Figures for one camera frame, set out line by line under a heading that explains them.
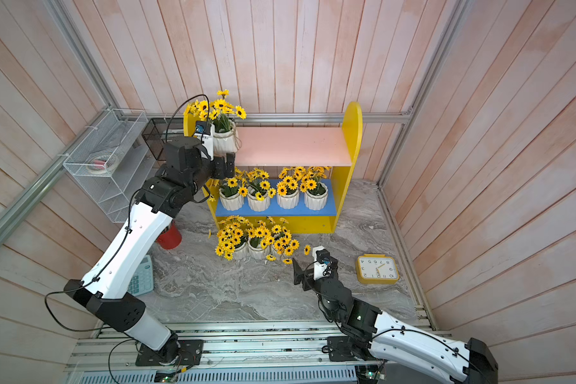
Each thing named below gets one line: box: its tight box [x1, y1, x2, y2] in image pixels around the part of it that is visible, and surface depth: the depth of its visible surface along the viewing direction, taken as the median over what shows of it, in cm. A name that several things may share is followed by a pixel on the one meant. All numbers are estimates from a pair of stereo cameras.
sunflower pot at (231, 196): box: [218, 177, 249, 212], surface depth 90 cm
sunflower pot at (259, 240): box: [245, 220, 275, 260], surface depth 91 cm
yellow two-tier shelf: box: [183, 102, 364, 233], surface depth 89 cm
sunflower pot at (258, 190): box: [247, 168, 277, 212], surface depth 88 cm
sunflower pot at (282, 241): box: [270, 224, 311, 257], surface depth 87 cm
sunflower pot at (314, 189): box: [300, 166, 332, 211], surface depth 90 cm
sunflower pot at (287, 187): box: [276, 166, 304, 210], surface depth 85 cm
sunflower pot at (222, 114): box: [183, 88, 248, 156], surface depth 67 cm
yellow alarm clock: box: [355, 253, 400, 285], surface depth 90 cm
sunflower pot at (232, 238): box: [215, 215, 251, 261], surface depth 87 cm
